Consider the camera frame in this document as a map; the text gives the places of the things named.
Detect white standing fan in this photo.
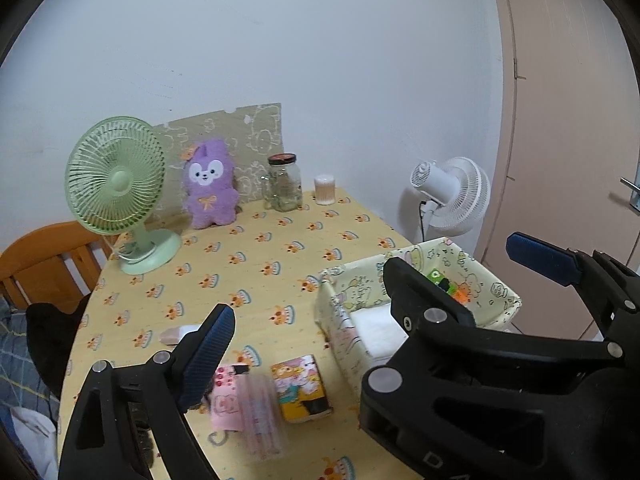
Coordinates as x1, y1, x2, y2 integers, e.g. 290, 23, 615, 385
397, 156, 492, 243

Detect white fan cable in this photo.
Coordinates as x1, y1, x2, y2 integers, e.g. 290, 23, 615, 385
102, 237, 151, 264

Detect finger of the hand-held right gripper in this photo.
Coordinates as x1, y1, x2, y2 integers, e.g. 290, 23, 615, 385
506, 232, 640, 333
361, 257, 476, 396

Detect white tissue pack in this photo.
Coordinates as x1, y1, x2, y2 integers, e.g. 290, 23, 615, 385
352, 306, 412, 356

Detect yellow printed tablecloth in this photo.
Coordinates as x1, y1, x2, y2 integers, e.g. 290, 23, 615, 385
57, 187, 451, 480

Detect white plastic bag roll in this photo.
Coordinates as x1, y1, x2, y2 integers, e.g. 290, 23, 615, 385
160, 325, 202, 347

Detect white cloth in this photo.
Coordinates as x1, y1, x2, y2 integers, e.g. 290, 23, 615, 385
10, 407, 58, 480

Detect wooden chair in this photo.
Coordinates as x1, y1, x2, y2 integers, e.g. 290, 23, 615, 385
0, 221, 121, 311

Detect purple plush toy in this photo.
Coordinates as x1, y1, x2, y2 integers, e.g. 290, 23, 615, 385
181, 140, 239, 231

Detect pink door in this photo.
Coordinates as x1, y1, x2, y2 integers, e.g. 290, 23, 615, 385
475, 0, 640, 341

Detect beige printed board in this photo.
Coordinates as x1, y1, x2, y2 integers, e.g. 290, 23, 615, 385
150, 102, 286, 211

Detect blue plaid blanket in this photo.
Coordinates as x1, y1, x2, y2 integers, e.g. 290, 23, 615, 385
0, 300, 61, 461

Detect glass jar with dark lid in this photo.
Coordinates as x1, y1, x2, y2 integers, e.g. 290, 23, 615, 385
262, 152, 304, 212

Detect green desk fan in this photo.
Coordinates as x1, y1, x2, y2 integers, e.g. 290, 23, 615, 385
64, 116, 183, 276

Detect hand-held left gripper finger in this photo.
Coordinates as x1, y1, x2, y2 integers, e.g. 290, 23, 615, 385
57, 303, 237, 480

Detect black cloth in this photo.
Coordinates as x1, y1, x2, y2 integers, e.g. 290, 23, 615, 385
26, 295, 91, 406

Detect pink translucent packet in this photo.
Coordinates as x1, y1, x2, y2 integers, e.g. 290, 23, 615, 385
240, 372, 289, 461

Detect cotton swab container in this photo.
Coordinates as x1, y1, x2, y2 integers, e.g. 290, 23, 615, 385
314, 174, 336, 206

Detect yellow printed tissue pack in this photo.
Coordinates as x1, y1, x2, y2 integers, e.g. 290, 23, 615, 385
271, 355, 334, 423

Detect metal door handle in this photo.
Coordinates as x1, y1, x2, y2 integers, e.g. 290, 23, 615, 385
620, 177, 640, 211

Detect cream printed fabric basket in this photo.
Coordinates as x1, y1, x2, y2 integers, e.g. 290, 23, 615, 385
317, 237, 522, 376

